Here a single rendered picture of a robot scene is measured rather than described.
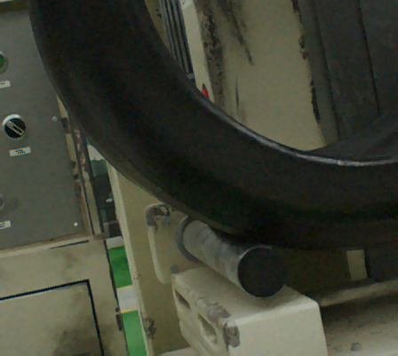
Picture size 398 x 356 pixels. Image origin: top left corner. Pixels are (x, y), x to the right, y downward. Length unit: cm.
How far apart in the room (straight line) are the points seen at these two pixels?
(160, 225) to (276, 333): 36
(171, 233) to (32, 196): 35
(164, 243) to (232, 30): 27
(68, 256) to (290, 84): 42
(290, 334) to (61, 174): 69
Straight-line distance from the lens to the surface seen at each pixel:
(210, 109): 91
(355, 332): 108
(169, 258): 128
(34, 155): 156
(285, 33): 133
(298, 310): 95
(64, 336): 154
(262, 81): 132
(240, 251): 96
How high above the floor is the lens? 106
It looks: 3 degrees down
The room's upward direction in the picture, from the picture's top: 11 degrees counter-clockwise
